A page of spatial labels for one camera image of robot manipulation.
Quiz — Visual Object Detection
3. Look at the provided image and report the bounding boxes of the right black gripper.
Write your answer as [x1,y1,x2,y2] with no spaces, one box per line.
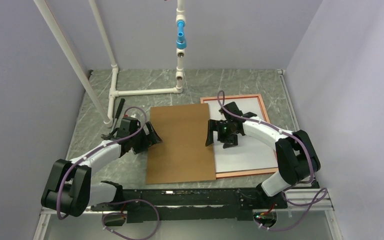
[205,119,239,148]

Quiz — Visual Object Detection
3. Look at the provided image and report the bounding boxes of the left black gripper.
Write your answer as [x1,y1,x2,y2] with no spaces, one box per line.
[130,122,162,155]

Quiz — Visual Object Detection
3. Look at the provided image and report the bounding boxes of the brown backing board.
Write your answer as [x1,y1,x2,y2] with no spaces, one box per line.
[145,103,216,185]

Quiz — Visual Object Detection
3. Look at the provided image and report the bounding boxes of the orange wooden picture frame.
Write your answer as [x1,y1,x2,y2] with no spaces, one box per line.
[199,94,279,179]

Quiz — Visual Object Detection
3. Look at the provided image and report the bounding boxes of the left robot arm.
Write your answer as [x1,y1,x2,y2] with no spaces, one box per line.
[40,115,163,219]

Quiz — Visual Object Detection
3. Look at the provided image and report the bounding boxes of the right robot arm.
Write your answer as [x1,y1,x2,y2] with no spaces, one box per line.
[205,102,321,208]

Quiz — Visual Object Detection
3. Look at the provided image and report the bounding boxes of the white PVC pipe stand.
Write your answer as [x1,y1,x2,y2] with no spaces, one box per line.
[34,0,186,127]

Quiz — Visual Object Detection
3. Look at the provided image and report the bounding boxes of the blue pipe fitting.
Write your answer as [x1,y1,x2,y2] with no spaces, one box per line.
[176,20,187,50]

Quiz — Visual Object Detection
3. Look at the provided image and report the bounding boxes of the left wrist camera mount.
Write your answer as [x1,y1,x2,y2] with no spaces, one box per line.
[123,113,140,120]

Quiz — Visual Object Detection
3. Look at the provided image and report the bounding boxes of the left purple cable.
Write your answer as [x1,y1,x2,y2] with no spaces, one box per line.
[55,105,161,240]

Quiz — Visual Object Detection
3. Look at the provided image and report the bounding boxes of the purple cable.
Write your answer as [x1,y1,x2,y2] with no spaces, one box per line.
[55,105,161,240]
[216,90,329,233]

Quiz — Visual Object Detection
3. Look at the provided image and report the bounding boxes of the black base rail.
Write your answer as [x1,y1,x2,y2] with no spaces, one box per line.
[91,187,288,223]

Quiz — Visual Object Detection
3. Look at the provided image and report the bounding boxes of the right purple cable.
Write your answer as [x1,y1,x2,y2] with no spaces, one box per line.
[216,90,329,233]

